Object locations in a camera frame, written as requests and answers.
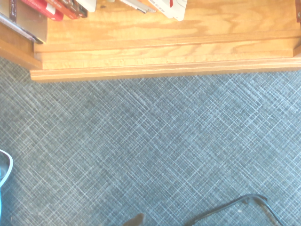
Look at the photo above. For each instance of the red spine book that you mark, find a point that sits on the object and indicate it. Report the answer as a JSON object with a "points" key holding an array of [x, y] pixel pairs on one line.
{"points": [[44, 9]]}

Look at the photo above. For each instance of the dark spine thin book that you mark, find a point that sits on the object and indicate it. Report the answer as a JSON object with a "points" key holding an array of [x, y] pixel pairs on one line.
{"points": [[81, 10]]}

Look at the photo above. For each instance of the large book with tan pages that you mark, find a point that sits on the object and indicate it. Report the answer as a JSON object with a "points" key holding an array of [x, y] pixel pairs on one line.
{"points": [[28, 21]]}

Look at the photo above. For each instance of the white book with red print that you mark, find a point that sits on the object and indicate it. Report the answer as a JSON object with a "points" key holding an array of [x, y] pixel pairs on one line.
{"points": [[171, 9]]}

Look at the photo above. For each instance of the orange-red spine book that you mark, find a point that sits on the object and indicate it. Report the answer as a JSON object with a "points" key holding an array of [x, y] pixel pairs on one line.
{"points": [[63, 9]]}

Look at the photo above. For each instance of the thin grey orange booklets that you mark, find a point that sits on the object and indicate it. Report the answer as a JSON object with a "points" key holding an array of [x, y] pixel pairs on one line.
{"points": [[141, 5]]}

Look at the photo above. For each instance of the white tube frame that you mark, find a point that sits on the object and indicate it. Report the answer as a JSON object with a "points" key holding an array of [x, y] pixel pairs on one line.
{"points": [[10, 162]]}

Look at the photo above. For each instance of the wooden bookshelf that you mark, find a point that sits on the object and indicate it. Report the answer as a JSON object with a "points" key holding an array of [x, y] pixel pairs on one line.
{"points": [[164, 47]]}

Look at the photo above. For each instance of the plain white book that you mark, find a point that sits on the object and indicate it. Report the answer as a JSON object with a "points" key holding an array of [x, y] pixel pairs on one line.
{"points": [[88, 4]]}

